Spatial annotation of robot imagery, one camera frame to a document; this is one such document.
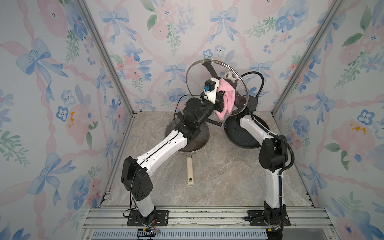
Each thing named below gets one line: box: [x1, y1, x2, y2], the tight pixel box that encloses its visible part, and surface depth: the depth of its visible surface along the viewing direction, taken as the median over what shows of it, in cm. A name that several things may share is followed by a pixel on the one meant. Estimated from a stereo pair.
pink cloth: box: [216, 78, 236, 121], surface depth 64 cm
